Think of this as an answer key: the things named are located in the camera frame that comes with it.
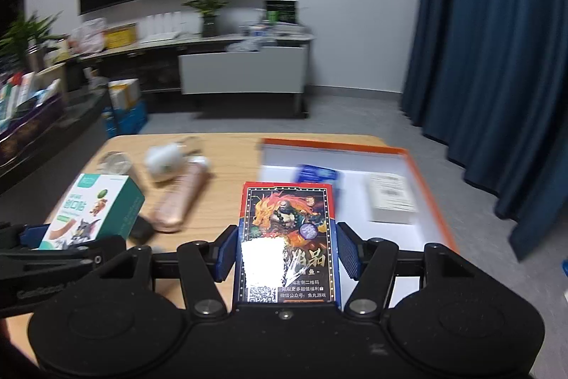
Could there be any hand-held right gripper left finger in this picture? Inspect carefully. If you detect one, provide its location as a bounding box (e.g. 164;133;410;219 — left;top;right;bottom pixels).
91;223;239;318

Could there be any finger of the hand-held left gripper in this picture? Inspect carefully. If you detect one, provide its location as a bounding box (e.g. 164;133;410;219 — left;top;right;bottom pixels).
0;221;49;250
0;235;128;274

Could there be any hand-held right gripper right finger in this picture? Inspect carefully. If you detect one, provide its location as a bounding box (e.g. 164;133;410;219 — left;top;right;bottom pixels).
336;221;486;316

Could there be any dragon print card box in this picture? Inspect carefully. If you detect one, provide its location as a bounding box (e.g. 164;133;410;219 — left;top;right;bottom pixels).
233;181;342;309

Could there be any white plug-in vaporizer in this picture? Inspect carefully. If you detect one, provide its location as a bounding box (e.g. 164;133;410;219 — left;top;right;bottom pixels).
146;137;206;183

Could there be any orange rimmed white tray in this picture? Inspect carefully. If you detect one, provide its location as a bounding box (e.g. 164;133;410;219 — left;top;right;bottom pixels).
258;138;459;256

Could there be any white box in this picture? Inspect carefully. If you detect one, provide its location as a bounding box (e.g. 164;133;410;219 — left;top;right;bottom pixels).
366;173;418;224

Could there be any pink tube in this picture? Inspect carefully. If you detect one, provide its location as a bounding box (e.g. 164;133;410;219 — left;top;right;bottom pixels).
151;156;211;233

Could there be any dark purple box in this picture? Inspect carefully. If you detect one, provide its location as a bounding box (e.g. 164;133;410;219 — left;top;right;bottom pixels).
0;94;68;167

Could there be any dark side cabinet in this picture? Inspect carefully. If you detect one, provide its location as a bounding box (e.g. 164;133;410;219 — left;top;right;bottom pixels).
0;90;110;194

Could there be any row of packaged boxes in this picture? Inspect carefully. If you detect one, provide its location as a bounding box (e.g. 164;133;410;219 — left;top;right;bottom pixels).
0;70;63;128

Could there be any blue carton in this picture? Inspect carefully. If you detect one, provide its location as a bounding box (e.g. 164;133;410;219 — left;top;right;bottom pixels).
102;101;149;139

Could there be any white and yellow carton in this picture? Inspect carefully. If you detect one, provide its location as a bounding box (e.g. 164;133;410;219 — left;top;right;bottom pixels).
108;79;143;118

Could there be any white cabinet door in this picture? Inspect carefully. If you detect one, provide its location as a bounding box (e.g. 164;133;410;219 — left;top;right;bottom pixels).
179;46;308;96

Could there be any low television cabinet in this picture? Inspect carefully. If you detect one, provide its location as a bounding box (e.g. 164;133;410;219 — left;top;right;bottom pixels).
66;30;317;119

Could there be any leafy potted plant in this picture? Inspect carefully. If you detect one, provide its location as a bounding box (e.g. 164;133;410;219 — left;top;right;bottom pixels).
0;12;67;70

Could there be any white plastic bag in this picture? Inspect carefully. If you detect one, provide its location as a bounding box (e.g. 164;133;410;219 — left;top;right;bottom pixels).
70;18;107;54

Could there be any crumpled clear plastic bag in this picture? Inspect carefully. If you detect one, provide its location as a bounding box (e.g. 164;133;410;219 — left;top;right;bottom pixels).
226;40;261;53

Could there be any yellow box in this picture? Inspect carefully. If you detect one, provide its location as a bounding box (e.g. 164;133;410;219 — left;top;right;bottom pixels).
104;24;138;49

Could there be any row of white boxes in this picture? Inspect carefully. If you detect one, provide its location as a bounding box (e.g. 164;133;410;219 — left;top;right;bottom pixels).
137;10;203;42

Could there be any blue curtain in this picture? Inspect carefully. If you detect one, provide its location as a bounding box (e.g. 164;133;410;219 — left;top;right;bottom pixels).
402;0;568;262

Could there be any black and green box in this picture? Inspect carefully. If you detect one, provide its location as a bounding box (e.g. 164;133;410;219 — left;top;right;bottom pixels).
265;0;297;27

